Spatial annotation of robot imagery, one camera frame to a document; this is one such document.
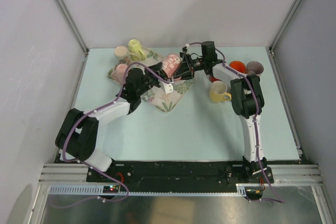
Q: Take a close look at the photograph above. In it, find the orange mug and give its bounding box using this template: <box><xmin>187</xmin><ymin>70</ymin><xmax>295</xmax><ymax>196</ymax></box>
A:
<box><xmin>229</xmin><ymin>61</ymin><xmax>246</xmax><ymax>73</ymax></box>

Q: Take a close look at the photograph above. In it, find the pale yellow green mug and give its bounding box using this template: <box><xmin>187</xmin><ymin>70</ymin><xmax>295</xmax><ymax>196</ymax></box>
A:
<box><xmin>128</xmin><ymin>39</ymin><xmax>146</xmax><ymax>61</ymax></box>

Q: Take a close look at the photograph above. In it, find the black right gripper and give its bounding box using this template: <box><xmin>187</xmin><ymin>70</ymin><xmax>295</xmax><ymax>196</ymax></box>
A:
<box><xmin>173</xmin><ymin>54</ymin><xmax>206</xmax><ymax>82</ymax></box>

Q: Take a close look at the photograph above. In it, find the pink octagonal mug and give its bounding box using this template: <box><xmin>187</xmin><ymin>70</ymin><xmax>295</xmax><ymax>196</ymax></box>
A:
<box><xmin>113</xmin><ymin>63</ymin><xmax>128</xmax><ymax>85</ymax></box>

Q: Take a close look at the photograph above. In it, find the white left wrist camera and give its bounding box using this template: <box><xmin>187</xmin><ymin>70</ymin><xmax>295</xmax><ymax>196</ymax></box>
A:
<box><xmin>160</xmin><ymin>79</ymin><xmax>175</xmax><ymax>94</ymax></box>

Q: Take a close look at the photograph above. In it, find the beige mug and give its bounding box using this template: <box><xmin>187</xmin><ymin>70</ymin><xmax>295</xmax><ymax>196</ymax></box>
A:
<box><xmin>114</xmin><ymin>46</ymin><xmax>130</xmax><ymax>65</ymax></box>

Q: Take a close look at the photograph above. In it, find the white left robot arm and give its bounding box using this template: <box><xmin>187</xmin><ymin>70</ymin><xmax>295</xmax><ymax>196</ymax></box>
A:
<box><xmin>55</xmin><ymin>62</ymin><xmax>169</xmax><ymax>182</ymax></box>

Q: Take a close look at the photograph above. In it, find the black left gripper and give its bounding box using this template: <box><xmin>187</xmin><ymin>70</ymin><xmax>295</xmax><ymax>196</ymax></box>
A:
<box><xmin>136</xmin><ymin>63</ymin><xmax>165</xmax><ymax>97</ymax></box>

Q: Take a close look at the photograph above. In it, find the purple mug black handle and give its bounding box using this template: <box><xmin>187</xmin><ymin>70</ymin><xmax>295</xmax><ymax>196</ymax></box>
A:
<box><xmin>246</xmin><ymin>61</ymin><xmax>264</xmax><ymax>76</ymax></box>

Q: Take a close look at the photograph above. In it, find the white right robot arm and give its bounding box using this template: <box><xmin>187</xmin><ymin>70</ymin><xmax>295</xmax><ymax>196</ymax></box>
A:
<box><xmin>173</xmin><ymin>41</ymin><xmax>267</xmax><ymax>183</ymax></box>

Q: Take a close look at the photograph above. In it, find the red mug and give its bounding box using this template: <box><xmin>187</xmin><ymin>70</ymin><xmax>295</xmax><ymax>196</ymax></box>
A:
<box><xmin>209</xmin><ymin>76</ymin><xmax>219</xmax><ymax>82</ymax></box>

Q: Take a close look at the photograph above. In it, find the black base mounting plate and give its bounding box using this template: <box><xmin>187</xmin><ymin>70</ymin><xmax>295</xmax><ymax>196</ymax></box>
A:
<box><xmin>86</xmin><ymin>161</ymin><xmax>274</xmax><ymax>194</ymax></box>

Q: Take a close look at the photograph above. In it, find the pink face pattern mug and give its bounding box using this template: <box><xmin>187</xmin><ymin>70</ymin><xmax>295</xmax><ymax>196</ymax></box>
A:
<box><xmin>162</xmin><ymin>54</ymin><xmax>181</xmax><ymax>78</ymax></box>

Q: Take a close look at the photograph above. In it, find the grey slotted cable duct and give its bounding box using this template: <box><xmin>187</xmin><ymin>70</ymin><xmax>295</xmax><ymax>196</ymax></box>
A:
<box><xmin>49</xmin><ymin>185</ymin><xmax>261</xmax><ymax>196</ymax></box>

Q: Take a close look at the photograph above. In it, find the leaf pattern serving tray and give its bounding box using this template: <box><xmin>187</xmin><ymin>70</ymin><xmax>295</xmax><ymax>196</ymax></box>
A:
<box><xmin>107</xmin><ymin>47</ymin><xmax>195</xmax><ymax>113</ymax></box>

